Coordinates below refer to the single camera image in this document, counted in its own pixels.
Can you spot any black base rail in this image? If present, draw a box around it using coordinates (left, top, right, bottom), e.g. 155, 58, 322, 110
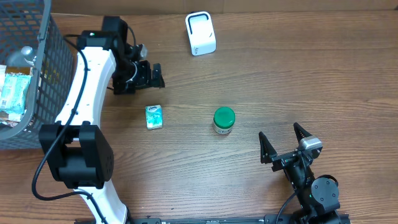
74, 215, 351, 224

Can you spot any dark grey plastic basket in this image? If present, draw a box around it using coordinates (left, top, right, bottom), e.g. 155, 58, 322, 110
1, 1, 74, 150

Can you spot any mint green wipes pack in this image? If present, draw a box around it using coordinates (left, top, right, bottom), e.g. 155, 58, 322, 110
1, 73, 31, 114

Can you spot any white barcode scanner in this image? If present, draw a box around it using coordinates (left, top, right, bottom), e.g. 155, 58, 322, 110
185, 11, 216, 56

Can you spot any green lid jar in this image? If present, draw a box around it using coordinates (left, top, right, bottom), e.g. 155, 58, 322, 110
213, 107, 236, 134

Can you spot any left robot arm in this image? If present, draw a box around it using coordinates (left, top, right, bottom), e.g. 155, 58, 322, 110
39, 16, 165, 223

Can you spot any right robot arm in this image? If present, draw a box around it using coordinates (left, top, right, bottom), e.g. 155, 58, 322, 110
259, 123, 351, 224

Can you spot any clear plastic bottle grey cap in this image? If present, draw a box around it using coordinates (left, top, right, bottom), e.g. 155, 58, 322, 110
6, 46, 37, 67

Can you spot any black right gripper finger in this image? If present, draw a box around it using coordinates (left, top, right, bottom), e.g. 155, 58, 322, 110
294, 123, 312, 143
259, 131, 277, 164

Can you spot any green Kleenex tissue pack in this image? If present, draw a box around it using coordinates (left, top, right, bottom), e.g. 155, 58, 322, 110
146, 105, 163, 129

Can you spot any brown patterned snack bag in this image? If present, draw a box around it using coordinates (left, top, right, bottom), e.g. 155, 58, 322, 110
1, 111, 24, 128

